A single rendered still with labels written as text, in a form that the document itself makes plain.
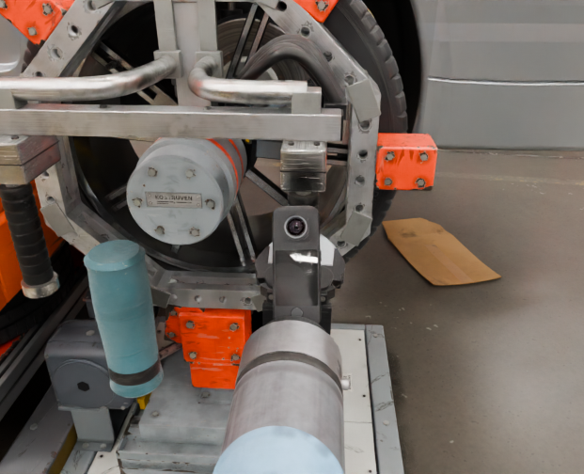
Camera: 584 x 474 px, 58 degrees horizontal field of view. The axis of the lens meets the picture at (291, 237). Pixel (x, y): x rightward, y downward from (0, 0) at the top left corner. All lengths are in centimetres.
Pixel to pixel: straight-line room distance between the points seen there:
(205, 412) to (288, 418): 89
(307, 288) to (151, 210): 29
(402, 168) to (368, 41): 20
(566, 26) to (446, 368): 102
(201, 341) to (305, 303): 51
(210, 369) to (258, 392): 63
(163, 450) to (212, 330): 43
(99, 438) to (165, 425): 25
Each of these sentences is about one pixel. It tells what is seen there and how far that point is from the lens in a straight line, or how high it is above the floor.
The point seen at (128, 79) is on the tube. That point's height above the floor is 101.
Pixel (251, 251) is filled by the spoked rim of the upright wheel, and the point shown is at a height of 64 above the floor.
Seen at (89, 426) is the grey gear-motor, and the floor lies 13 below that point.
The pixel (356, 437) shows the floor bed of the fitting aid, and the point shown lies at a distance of 140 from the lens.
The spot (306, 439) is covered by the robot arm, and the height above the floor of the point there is 85.
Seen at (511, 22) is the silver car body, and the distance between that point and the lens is 125.
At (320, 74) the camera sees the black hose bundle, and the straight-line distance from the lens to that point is 63.
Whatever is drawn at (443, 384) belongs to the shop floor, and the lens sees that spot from 170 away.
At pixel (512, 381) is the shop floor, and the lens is 178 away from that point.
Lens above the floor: 113
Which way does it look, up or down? 28 degrees down
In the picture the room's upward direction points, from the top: straight up
